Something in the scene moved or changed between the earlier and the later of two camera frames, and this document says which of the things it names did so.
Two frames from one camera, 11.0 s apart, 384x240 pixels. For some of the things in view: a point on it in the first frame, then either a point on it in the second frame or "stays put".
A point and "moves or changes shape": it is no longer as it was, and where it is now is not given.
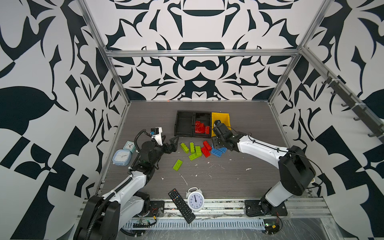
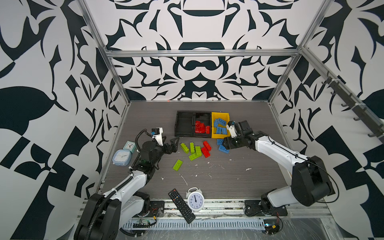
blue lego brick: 216,152 moves or changes shape
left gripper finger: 173,146 stays put
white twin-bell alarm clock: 195,199 stays put
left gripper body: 158,151 stays put
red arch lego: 200,128 stays put
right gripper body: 218,143 -> 234,142
